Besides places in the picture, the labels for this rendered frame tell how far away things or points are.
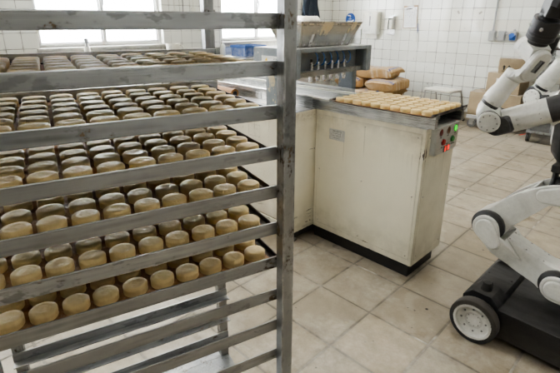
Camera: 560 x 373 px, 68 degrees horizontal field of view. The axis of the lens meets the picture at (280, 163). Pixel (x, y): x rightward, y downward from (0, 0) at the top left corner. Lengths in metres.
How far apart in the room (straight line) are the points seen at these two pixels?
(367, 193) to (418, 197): 0.30
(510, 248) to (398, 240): 0.55
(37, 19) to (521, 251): 1.94
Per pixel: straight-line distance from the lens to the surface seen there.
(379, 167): 2.27
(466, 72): 6.55
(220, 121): 0.83
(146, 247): 0.92
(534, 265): 2.13
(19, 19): 0.75
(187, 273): 0.97
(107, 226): 0.84
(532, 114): 1.69
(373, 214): 2.38
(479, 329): 2.11
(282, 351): 1.14
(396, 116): 2.18
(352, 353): 1.95
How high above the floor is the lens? 1.32
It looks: 19 degrees down
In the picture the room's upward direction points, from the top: straight up
